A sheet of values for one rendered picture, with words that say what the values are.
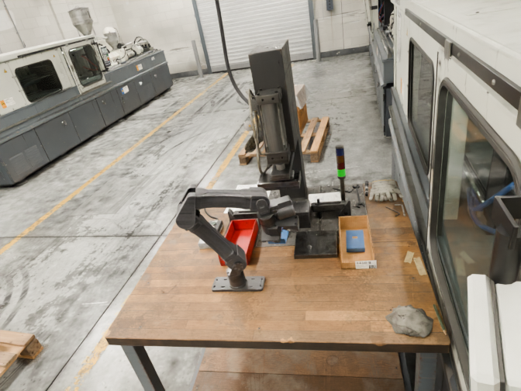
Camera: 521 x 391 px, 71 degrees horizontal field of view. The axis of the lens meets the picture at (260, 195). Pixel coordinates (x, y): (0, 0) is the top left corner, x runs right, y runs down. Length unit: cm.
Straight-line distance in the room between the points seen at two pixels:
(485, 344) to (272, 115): 112
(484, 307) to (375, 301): 79
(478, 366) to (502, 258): 15
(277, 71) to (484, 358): 121
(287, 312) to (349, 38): 973
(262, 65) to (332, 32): 920
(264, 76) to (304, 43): 922
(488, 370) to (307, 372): 154
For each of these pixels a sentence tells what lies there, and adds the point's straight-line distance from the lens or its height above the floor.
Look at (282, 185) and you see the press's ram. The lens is 155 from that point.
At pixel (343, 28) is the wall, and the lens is 1064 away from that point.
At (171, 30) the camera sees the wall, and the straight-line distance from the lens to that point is 1175.
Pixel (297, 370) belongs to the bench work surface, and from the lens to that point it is 200.
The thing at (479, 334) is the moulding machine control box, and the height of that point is 146.
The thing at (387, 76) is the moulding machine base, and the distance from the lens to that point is 451.
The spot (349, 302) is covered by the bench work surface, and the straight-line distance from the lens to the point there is 131.
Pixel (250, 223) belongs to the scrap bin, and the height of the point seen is 94.
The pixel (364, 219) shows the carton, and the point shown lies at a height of 95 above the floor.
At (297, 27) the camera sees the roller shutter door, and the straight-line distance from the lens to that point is 1067.
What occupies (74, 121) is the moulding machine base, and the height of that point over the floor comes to 46.
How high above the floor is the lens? 185
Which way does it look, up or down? 29 degrees down
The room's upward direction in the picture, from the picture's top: 11 degrees counter-clockwise
